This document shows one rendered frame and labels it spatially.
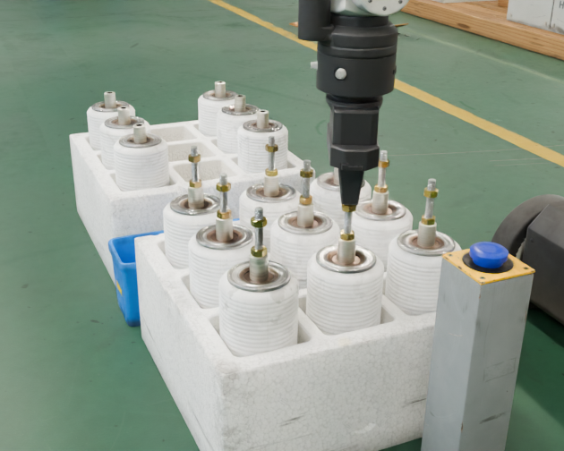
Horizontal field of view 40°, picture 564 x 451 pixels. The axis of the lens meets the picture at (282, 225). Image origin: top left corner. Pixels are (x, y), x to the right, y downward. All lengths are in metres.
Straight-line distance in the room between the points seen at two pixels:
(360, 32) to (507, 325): 0.35
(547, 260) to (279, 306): 0.53
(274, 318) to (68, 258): 0.74
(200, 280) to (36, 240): 0.70
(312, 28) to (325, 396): 0.43
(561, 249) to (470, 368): 0.43
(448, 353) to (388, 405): 0.16
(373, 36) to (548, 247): 0.56
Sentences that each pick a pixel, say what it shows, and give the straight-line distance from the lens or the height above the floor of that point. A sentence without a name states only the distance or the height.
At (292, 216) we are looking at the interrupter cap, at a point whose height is 0.25.
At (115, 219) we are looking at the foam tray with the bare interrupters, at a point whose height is 0.14.
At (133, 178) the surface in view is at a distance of 1.39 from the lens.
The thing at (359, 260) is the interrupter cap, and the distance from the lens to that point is 0.97.
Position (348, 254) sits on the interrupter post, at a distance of 0.96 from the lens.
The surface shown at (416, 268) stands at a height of 0.24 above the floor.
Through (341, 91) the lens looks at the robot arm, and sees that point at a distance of 0.85.
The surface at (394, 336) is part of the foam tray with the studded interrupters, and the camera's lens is 0.97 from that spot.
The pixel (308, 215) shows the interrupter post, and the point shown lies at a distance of 1.05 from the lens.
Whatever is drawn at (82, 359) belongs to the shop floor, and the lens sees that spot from 1.26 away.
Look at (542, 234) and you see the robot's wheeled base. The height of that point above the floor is 0.18.
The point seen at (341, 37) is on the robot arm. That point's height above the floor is 0.53.
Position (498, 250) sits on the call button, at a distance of 0.85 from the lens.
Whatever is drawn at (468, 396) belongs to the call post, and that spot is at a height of 0.17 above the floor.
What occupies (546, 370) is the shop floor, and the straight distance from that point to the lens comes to 1.28.
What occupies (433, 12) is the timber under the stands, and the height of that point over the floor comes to 0.04.
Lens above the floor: 0.69
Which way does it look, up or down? 25 degrees down
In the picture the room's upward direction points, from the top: 1 degrees clockwise
